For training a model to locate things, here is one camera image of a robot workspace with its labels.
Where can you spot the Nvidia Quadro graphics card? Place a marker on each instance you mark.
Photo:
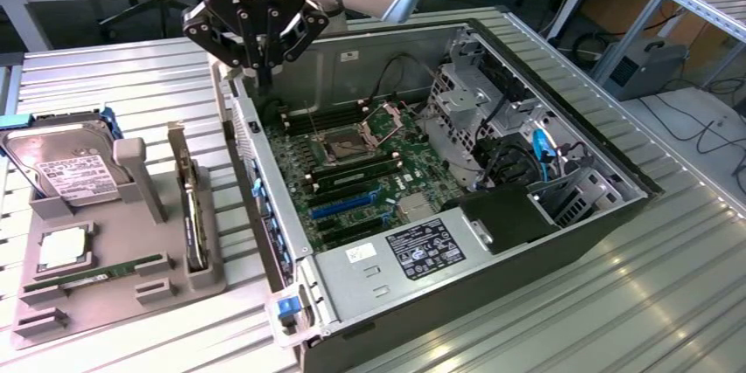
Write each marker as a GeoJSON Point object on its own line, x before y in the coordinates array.
{"type": "Point", "coordinates": [195, 224]}

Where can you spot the black RAM slot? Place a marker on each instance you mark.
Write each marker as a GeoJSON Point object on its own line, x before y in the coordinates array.
{"type": "Point", "coordinates": [349, 162]}
{"type": "Point", "coordinates": [352, 167]}
{"type": "Point", "coordinates": [321, 114]}
{"type": "Point", "coordinates": [353, 172]}
{"type": "Point", "coordinates": [320, 109]}
{"type": "Point", "coordinates": [324, 119]}
{"type": "Point", "coordinates": [327, 125]}

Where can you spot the thin metal locking lever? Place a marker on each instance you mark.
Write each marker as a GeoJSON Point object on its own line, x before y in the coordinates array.
{"type": "Point", "coordinates": [313, 124]}

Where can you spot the blue plastic disk caddy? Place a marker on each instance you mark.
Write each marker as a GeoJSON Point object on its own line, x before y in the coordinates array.
{"type": "Point", "coordinates": [112, 122]}

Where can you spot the metal socket cover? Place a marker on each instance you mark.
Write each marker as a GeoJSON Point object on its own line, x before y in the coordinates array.
{"type": "Point", "coordinates": [372, 133]}

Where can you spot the CPU socket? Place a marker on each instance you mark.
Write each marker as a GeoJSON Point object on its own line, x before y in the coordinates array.
{"type": "Point", "coordinates": [343, 146]}

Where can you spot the silver metal disk bay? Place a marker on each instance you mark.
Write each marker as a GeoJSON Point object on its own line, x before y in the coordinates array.
{"type": "Point", "coordinates": [466, 98]}

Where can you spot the green RAM stick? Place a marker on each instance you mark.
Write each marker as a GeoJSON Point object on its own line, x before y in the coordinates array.
{"type": "Point", "coordinates": [87, 274]}
{"type": "Point", "coordinates": [357, 177]}

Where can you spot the blue card retention clip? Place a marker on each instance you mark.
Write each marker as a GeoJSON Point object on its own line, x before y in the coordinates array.
{"type": "Point", "coordinates": [271, 222]}
{"type": "Point", "coordinates": [285, 261]}
{"type": "Point", "coordinates": [255, 187]}
{"type": "Point", "coordinates": [279, 242]}

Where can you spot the green Dell motherboard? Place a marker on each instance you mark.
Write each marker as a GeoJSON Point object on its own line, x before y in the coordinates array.
{"type": "Point", "coordinates": [419, 163]}

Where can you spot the silver hard disk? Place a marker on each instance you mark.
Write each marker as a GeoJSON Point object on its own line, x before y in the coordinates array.
{"type": "Point", "coordinates": [57, 159]}

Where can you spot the long black expansion slot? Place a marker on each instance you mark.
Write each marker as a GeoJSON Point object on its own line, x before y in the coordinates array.
{"type": "Point", "coordinates": [340, 198]}
{"type": "Point", "coordinates": [349, 228]}
{"type": "Point", "coordinates": [355, 236]}

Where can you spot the blue expansion slot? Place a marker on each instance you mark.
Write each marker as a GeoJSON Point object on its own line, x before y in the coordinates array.
{"type": "Point", "coordinates": [343, 210]}

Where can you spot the silver finned chipset heatsink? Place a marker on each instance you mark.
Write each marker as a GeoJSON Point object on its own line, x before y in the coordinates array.
{"type": "Point", "coordinates": [416, 208]}

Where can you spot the grey plastic parts rack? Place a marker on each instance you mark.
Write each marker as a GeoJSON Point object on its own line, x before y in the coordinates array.
{"type": "Point", "coordinates": [116, 259]}

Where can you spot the black plastic shroud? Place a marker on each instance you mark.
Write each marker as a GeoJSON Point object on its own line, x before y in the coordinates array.
{"type": "Point", "coordinates": [500, 216]}

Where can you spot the silver CPU chip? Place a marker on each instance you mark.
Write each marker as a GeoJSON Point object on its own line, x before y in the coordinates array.
{"type": "Point", "coordinates": [61, 248]}

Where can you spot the grey power supply unit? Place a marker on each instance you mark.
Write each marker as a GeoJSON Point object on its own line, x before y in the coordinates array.
{"type": "Point", "coordinates": [372, 285]}

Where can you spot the blue case release latch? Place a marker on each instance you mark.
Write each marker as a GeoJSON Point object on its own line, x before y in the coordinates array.
{"type": "Point", "coordinates": [287, 309]}

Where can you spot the open black PC case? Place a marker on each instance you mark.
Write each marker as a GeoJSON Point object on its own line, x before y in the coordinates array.
{"type": "Point", "coordinates": [524, 285]}

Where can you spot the aluminium slat frame table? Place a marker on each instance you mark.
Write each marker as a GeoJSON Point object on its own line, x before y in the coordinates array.
{"type": "Point", "coordinates": [699, 2]}

